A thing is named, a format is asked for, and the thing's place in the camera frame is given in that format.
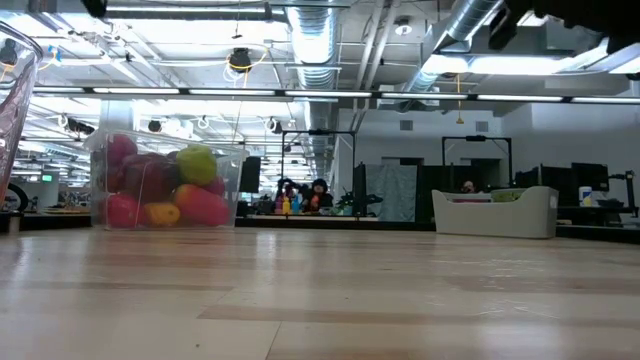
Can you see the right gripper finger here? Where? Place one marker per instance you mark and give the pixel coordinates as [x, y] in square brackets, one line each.
[502, 30]

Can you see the red label tin can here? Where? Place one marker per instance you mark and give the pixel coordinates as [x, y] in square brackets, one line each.
[470, 198]

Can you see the green toy apple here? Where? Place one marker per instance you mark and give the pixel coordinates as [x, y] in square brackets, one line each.
[196, 165]

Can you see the large dark red fruit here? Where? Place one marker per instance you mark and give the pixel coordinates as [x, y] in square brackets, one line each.
[150, 177]

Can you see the orange yellow toy fruit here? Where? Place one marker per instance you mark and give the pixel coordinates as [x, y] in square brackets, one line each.
[161, 214]

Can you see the small dark red plum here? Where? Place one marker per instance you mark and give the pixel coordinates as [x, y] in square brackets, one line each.
[109, 179]

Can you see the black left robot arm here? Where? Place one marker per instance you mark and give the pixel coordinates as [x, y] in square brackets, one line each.
[95, 6]

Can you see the ceiling light panel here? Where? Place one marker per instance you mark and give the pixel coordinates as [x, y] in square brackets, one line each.
[500, 66]

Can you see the person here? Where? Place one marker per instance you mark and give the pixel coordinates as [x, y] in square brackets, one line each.
[320, 192]
[468, 187]

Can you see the white cup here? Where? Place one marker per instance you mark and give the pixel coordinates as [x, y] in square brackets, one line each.
[585, 196]

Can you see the grey plastic bin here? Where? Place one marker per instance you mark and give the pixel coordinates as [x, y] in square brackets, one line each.
[495, 217]

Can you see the grey background curtain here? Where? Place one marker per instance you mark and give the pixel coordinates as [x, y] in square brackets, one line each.
[397, 192]

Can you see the green background plant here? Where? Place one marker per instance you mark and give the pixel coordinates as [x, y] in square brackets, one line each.
[347, 201]

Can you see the small orange bottle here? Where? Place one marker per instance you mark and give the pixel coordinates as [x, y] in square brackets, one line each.
[314, 202]

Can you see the dark background workbench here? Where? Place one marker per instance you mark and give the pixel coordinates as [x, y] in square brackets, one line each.
[325, 222]

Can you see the small blue bottle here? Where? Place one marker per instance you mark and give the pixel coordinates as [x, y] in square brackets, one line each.
[296, 205]

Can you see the small yellow bottle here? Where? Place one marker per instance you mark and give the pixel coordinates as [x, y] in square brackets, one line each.
[286, 206]

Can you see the small pink bottle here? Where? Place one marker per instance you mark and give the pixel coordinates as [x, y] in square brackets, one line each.
[279, 202]

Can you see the clear plastic bin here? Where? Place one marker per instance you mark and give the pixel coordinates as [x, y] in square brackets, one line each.
[165, 145]
[17, 100]

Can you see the black ceiling device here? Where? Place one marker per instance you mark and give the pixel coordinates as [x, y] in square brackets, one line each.
[80, 126]
[154, 125]

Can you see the long ceiling light strip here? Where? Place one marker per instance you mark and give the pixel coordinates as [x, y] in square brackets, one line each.
[135, 91]

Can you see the green exit sign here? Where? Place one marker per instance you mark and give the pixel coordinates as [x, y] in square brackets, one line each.
[47, 177]

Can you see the silver ventilation duct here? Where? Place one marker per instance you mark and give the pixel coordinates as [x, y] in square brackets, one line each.
[462, 20]
[315, 40]

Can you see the black background rig frame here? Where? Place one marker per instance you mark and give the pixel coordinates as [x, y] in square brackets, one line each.
[477, 138]

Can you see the black clamp post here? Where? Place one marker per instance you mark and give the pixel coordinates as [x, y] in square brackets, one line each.
[631, 192]

